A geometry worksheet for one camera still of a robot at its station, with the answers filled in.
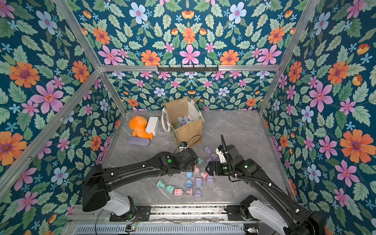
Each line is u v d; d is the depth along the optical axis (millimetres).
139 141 1010
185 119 1112
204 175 837
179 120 1112
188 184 817
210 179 828
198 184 809
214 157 906
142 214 735
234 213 728
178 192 781
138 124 1016
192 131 874
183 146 716
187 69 930
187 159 586
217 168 661
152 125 1051
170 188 791
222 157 691
